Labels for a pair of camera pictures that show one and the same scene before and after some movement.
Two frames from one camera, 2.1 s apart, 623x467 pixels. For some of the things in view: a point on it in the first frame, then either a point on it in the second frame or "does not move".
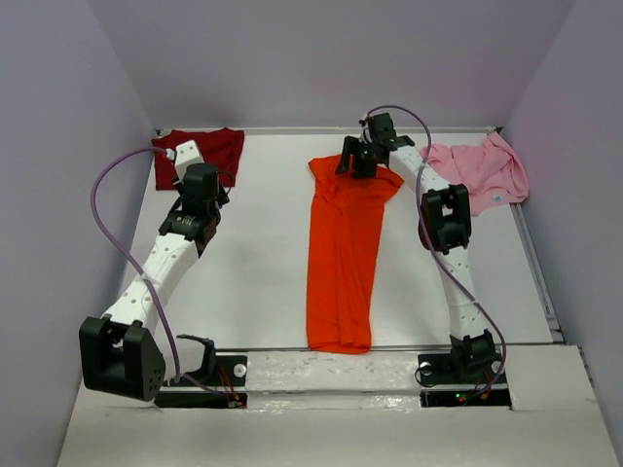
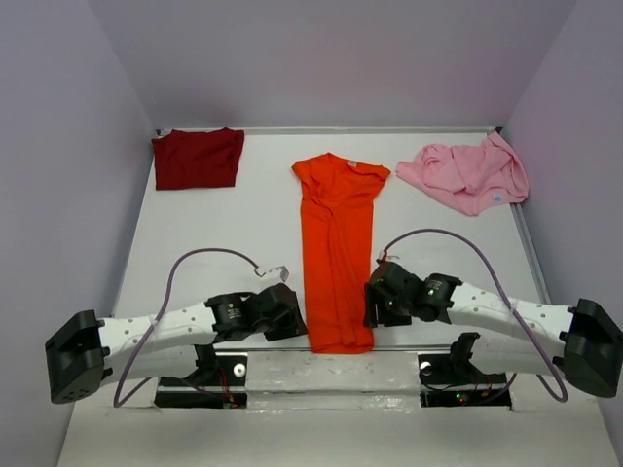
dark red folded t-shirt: [219, 147] does not move
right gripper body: [364, 160] → [389, 311]
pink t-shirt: [490, 171] does not move
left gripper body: [220, 200] → [284, 326]
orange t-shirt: [344, 228] does not move
